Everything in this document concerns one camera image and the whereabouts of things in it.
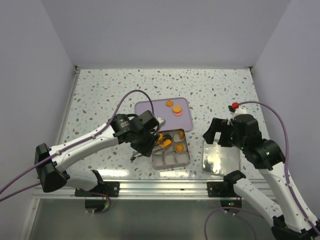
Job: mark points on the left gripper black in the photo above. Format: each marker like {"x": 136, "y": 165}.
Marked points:
{"x": 147, "y": 150}

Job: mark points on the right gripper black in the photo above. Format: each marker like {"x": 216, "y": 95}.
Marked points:
{"x": 217, "y": 124}

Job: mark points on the metal tongs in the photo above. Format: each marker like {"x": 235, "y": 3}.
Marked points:
{"x": 160, "y": 148}

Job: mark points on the metal cookie tin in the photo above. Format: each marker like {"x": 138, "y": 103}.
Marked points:
{"x": 169, "y": 158}

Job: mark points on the black round cookie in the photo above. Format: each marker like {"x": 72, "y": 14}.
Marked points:
{"x": 167, "y": 137}

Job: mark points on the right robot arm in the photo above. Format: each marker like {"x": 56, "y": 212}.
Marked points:
{"x": 288, "y": 215}

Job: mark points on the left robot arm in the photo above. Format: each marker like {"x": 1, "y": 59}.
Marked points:
{"x": 52, "y": 163}

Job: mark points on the metal tin lid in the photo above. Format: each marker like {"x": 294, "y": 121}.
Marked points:
{"x": 218, "y": 160}

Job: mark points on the pink round cookie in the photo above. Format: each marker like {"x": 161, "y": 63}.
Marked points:
{"x": 178, "y": 114}

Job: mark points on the purple plastic tray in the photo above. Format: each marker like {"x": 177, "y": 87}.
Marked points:
{"x": 173, "y": 122}

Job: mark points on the orange round sandwich cookie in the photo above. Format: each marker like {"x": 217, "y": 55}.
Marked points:
{"x": 177, "y": 109}

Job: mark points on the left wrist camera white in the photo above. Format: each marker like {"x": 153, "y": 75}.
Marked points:
{"x": 161, "y": 121}

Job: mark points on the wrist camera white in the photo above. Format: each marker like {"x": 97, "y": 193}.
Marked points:
{"x": 161, "y": 121}
{"x": 235, "y": 110}

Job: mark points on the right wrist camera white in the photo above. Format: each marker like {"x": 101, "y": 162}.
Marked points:
{"x": 235, "y": 110}

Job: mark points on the aluminium rail front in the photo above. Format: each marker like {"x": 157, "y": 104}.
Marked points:
{"x": 153, "y": 190}

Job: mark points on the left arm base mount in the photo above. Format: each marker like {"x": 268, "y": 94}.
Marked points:
{"x": 109, "y": 188}

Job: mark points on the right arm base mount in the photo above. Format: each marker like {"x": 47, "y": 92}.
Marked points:
{"x": 220, "y": 189}

